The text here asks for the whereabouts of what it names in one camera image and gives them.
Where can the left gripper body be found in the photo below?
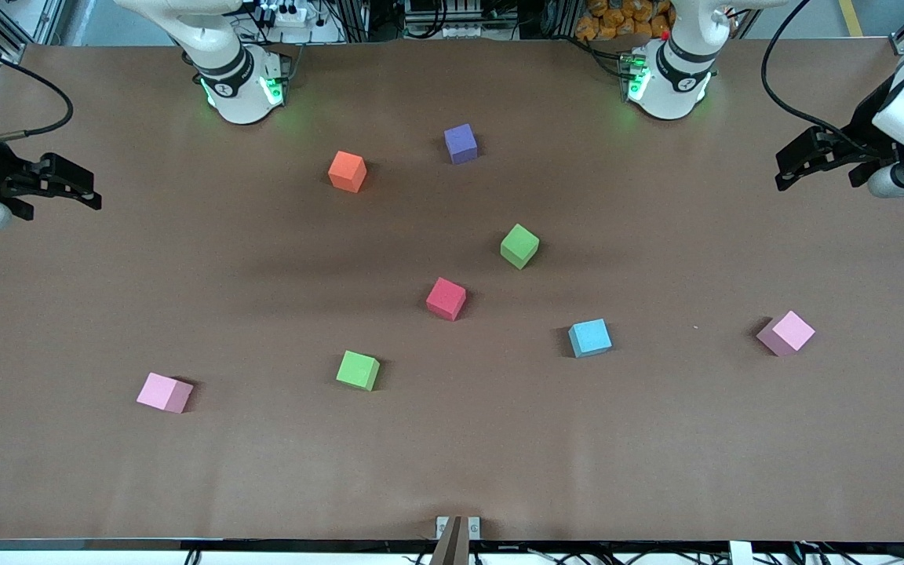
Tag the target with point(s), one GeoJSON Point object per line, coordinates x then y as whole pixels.
{"type": "Point", "coordinates": [866, 127]}

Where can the pink foam block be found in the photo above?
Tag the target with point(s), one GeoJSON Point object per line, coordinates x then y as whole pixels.
{"type": "Point", "coordinates": [788, 331]}
{"type": "Point", "coordinates": [163, 391]}

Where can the green foam block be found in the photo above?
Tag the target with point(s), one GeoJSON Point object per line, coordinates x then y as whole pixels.
{"type": "Point", "coordinates": [519, 246]}
{"type": "Point", "coordinates": [358, 369]}

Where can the purple foam block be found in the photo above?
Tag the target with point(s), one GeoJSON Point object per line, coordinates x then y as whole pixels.
{"type": "Point", "coordinates": [461, 143]}

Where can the red foam block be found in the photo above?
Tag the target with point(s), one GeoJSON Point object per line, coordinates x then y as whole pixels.
{"type": "Point", "coordinates": [446, 298]}

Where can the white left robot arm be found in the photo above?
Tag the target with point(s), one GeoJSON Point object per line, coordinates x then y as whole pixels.
{"type": "Point", "coordinates": [672, 86]}

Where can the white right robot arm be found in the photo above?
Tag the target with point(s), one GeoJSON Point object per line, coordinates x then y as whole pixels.
{"type": "Point", "coordinates": [236, 82]}

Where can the bag of orange items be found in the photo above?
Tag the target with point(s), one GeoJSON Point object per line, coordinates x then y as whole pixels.
{"type": "Point", "coordinates": [617, 20]}

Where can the white power strip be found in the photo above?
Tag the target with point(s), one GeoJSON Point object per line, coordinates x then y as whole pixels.
{"type": "Point", "coordinates": [291, 16]}

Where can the orange foam block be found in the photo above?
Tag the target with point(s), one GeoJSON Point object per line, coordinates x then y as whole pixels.
{"type": "Point", "coordinates": [347, 171]}

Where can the blue foam block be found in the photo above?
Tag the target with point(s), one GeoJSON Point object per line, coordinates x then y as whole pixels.
{"type": "Point", "coordinates": [589, 337]}

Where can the white label tag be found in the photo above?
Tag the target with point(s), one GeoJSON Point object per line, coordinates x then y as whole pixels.
{"type": "Point", "coordinates": [741, 553]}

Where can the metal table edge rail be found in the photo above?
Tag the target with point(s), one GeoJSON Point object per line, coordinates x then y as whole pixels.
{"type": "Point", "coordinates": [185, 544]}

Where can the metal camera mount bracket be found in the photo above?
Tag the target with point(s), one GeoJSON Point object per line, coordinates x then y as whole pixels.
{"type": "Point", "coordinates": [456, 541]}

